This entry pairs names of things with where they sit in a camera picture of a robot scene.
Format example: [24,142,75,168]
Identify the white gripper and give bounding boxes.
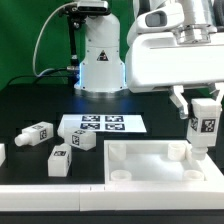
[125,9,224,119]

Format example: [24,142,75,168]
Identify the white square tabletop part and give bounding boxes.
[104,140,208,192]

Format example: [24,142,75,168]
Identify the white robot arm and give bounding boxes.
[76,0,224,119]

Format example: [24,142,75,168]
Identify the white tag sheet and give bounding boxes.
[58,114,146,134]

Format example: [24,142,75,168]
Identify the white block left edge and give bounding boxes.
[0,143,6,166]

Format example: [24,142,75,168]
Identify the white fence wall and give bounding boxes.
[0,143,224,213]

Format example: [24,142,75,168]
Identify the black camera stand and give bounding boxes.
[59,0,111,84]

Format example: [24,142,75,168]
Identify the black cable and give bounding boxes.
[6,68,81,88]

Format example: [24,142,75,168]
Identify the grey cable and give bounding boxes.
[32,1,79,78]

